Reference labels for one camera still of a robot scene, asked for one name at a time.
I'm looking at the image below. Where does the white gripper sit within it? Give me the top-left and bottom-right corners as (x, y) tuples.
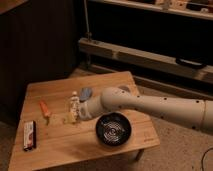
(49, 102), (102, 126)

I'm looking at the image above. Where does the black ceramic bowl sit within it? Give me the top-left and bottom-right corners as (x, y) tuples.
(95, 112), (132, 146)

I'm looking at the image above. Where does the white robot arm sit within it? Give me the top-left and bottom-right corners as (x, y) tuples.
(71, 87), (213, 135)

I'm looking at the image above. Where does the orange carrot toy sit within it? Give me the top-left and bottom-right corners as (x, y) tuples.
(39, 101), (51, 117)

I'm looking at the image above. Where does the small white bottle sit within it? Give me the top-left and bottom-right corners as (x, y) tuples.
(70, 91), (80, 115)

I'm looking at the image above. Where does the black white red box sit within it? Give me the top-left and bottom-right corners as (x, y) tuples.
(23, 121), (36, 151)

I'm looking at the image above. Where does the white paper cup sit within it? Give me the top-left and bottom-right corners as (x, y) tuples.
(118, 86), (131, 93)

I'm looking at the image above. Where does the wooden table leg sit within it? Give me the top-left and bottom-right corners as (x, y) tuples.
(134, 149), (144, 162)

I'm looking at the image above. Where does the metal pole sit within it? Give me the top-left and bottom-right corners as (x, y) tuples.
(83, 0), (92, 41)

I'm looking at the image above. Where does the long wooden shelf beam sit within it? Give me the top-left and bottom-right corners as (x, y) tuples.
(78, 38), (213, 84)

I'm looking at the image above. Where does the black handle on shelf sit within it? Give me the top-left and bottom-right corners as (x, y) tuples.
(175, 58), (207, 70)

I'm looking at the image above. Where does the black cable on floor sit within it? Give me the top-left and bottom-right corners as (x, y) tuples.
(200, 147), (213, 171)

